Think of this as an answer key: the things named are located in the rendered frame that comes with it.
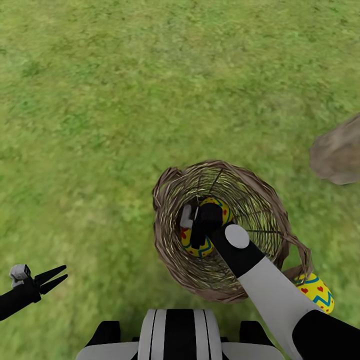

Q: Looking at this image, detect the easter egg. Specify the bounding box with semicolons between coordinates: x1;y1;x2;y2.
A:
199;197;234;225
297;273;334;314
180;228;215;258

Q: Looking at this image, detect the wicker basket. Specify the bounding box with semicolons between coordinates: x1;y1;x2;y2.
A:
151;159;314;304

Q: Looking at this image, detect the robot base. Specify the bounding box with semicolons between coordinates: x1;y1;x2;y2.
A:
75;321;285;360

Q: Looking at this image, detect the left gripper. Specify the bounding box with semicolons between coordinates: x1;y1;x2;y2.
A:
0;265;68;321

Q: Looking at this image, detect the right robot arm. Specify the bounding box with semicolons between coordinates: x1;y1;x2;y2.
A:
178;202;360;360

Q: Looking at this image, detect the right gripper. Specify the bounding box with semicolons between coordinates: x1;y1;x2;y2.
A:
190;223;207;250

